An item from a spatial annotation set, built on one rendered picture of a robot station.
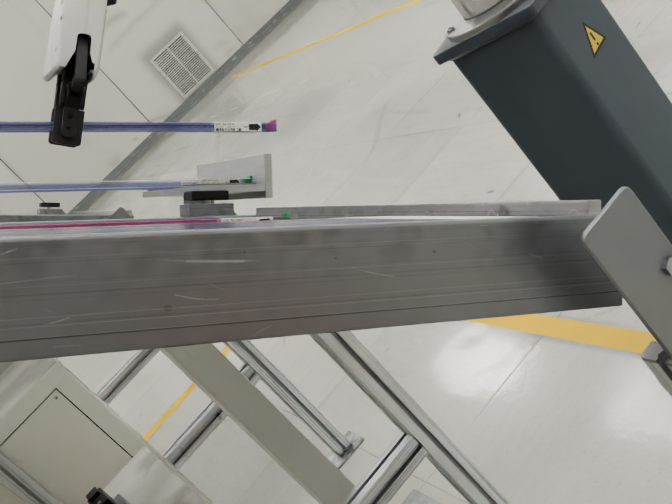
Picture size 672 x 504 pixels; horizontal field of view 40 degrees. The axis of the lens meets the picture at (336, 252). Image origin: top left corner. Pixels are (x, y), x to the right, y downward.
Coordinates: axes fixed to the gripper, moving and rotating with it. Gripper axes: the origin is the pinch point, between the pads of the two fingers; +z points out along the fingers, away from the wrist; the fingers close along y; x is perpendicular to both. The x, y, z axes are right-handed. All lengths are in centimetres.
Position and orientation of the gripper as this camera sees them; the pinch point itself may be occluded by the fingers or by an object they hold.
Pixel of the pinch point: (66, 127)
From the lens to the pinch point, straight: 110.3
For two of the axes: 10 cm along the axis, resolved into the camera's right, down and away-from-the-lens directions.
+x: 9.0, 1.2, 4.2
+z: -1.2, 9.9, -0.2
